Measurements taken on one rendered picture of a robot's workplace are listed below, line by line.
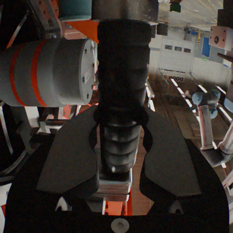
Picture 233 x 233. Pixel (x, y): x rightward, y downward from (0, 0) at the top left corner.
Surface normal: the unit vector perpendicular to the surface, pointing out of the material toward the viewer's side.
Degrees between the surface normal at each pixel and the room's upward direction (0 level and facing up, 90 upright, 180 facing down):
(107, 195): 90
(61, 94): 71
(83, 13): 102
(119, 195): 90
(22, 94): 79
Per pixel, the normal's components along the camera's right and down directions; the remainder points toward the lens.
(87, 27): -0.03, 0.54
